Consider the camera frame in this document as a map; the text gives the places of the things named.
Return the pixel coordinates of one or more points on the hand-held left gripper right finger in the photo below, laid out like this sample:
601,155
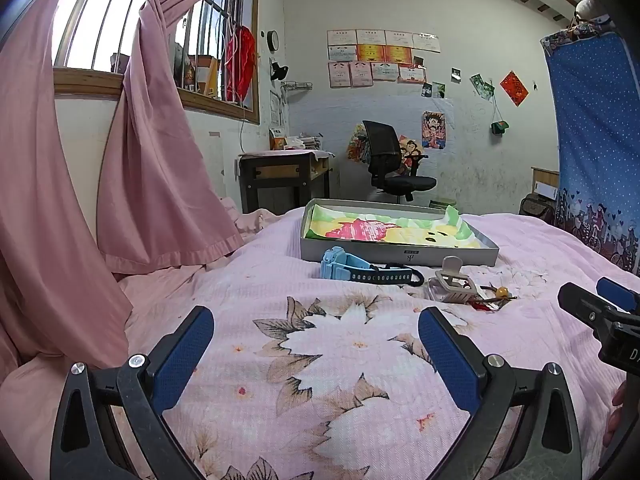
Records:
445,355

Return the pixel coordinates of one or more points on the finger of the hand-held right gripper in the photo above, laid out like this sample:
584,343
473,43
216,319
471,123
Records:
617,292
585,307

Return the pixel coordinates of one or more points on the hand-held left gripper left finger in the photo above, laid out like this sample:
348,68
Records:
182,360

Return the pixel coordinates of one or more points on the white hair claw clip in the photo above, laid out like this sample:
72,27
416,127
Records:
450,285

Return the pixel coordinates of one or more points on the grey shallow cardboard box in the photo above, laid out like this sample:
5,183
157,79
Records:
350,254

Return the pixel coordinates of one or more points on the blue smartwatch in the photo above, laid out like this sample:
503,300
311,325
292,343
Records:
340,260

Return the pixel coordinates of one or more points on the person's right hand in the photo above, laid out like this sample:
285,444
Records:
612,427

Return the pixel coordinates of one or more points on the brown bag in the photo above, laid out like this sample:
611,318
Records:
536,207

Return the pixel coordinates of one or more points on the brown cardboard box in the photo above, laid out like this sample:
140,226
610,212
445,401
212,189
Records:
545,180

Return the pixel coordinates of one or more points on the colourful painted cloth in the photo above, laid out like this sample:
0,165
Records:
370,230

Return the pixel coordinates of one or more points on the green plastic stool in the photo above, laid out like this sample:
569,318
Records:
442,204

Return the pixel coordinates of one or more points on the pink crumpled bedsheet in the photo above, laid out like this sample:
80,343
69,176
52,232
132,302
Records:
250,220

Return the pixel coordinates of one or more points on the blue printed curtain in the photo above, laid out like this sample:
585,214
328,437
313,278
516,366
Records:
595,135

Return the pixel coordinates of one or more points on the green hanging bag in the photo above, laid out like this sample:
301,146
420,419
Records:
499,128

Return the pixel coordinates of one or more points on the dark wooden desk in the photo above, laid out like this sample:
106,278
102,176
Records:
270,180

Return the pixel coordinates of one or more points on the large pink curtain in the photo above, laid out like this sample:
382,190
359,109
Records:
45,210

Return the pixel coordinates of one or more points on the black office chair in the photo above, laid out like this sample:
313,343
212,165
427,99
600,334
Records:
385,150

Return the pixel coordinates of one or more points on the colourful paper decoration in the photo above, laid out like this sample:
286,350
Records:
356,145

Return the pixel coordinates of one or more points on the orange carton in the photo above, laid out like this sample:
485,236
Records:
276,139

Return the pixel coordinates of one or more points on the stack of papers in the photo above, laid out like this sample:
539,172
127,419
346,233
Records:
305,142

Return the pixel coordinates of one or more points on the yellow windowsill box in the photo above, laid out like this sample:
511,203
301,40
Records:
206,75

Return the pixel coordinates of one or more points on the colourful windowsill box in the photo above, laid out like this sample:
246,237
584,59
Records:
182,67

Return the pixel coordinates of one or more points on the wooden framed barred window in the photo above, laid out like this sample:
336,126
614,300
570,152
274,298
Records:
90,77

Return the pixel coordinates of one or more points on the red hanging cloth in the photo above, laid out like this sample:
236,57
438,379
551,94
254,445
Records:
242,60

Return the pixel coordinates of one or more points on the cartoon figures wall poster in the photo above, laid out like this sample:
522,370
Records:
411,152

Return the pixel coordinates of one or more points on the cartoon face wall poster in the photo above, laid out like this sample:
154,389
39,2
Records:
434,131

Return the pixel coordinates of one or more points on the red diamond wall poster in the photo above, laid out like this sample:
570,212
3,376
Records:
514,88

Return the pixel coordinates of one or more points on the small wall photo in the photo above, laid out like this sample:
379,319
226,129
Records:
488,90
476,82
426,90
439,90
456,74

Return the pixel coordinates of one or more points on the white wall paper sheet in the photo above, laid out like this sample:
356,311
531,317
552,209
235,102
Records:
276,109

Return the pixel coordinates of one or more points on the group of wall certificates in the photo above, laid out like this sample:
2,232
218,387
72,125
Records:
372,52

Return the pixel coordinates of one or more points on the round wall clock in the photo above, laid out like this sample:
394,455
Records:
273,41

